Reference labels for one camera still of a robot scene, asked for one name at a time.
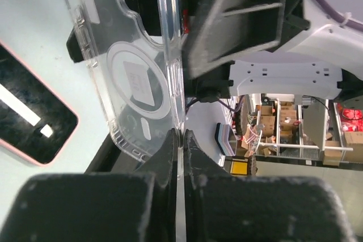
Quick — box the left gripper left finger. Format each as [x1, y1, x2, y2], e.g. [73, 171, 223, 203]
[1, 129, 178, 241]

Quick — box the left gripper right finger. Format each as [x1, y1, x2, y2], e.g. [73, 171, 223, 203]
[183, 130, 357, 241]

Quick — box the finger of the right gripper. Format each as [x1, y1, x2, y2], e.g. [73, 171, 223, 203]
[66, 31, 86, 63]

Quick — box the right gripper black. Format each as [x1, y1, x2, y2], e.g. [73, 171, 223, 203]
[87, 0, 290, 101]

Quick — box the clear transparent phone case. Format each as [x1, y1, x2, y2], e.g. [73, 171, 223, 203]
[55, 0, 188, 242]

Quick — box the pink phone case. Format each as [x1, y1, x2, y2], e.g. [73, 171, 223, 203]
[0, 40, 79, 166]

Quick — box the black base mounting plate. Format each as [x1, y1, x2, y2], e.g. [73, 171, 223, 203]
[85, 134, 142, 173]

